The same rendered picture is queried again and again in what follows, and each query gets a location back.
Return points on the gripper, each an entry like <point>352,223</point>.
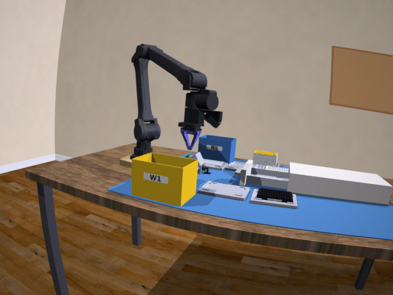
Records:
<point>188,128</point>

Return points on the blue open-top bin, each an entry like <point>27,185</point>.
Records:
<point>217,148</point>

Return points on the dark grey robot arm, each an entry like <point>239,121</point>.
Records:
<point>192,80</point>

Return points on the yellow open-top bin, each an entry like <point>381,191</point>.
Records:
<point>164,178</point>

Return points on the blue bench mat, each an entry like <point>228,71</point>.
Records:
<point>314,214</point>

